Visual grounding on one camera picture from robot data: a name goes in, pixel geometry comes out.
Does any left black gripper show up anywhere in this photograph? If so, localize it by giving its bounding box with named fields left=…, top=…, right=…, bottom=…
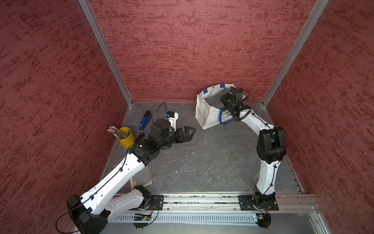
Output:
left=158, top=126, right=196, bottom=149

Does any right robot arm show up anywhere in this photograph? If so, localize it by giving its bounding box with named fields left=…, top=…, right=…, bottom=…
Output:
left=220, top=87, right=287, bottom=211

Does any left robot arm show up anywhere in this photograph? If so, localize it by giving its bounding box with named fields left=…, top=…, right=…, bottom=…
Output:
left=66, top=111, right=196, bottom=234

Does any white canvas tote bag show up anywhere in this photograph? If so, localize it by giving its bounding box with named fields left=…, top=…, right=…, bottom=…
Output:
left=195, top=83, right=236, bottom=130

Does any yellow pencil cup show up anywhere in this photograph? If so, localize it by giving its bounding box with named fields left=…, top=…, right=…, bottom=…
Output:
left=118, top=127, right=135, bottom=149

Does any blue stapler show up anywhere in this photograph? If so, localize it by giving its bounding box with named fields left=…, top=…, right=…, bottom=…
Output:
left=138, top=111, right=153, bottom=130

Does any coloured pencils bundle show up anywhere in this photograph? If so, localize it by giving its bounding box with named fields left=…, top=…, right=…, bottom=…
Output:
left=107, top=126, right=126, bottom=139

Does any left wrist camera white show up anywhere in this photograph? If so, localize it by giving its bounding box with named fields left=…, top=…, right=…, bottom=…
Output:
left=166, top=111, right=179, bottom=130

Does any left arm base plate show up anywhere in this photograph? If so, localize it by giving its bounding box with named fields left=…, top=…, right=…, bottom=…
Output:
left=137, top=195, right=165, bottom=211

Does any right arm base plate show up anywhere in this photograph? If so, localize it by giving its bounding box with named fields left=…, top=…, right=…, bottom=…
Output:
left=238, top=193, right=279, bottom=213

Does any aluminium front rail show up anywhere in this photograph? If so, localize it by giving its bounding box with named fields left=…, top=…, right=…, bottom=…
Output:
left=72, top=191, right=332, bottom=234

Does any left aluminium corner post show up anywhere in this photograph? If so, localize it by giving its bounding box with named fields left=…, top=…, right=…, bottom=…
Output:
left=79, top=0, right=133, bottom=108

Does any aluminium corner post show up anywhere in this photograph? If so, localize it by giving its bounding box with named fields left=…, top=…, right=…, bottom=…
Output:
left=79, top=0, right=133, bottom=108
left=262, top=0, right=329, bottom=109

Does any right aluminium corner post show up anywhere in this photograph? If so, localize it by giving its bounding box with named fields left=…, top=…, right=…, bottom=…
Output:
left=262, top=0, right=329, bottom=109

